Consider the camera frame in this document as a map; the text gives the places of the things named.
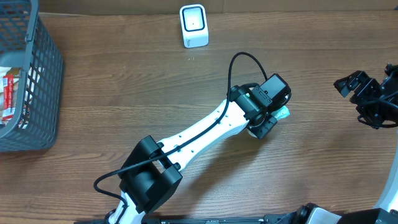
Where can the red Nescafe stick sachet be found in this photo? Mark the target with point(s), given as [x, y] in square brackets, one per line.
[8, 85]

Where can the grey plastic mesh basket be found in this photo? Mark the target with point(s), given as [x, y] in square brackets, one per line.
[30, 54]

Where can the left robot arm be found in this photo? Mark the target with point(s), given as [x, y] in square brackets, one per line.
[153, 170]

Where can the white barcode scanner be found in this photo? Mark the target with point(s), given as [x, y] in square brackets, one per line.
[194, 26]

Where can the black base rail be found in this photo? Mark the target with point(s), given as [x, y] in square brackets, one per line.
[266, 219]

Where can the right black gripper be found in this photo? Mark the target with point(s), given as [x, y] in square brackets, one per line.
[361, 90]

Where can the green wet wipes pack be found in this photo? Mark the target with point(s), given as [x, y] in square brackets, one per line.
[282, 113]

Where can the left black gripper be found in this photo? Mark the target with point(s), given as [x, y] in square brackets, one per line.
[267, 128]

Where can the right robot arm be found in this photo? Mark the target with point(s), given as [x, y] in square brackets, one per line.
[384, 211]

